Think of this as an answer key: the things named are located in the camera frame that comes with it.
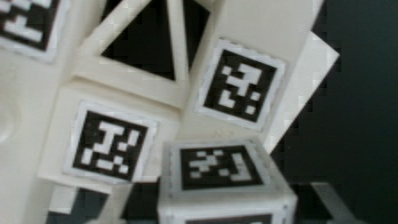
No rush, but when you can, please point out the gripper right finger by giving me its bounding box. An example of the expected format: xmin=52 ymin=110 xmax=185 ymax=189
xmin=295 ymin=182 xmax=368 ymax=224

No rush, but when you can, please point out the white chair back frame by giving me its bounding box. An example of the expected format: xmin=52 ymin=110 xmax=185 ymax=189
xmin=0 ymin=0 xmax=338 ymax=224

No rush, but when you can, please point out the white tagged cube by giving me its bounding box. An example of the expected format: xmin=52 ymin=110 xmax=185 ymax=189
xmin=157 ymin=137 xmax=297 ymax=224

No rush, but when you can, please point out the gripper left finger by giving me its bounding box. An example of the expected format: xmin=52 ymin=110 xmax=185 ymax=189
xmin=86 ymin=216 xmax=158 ymax=224

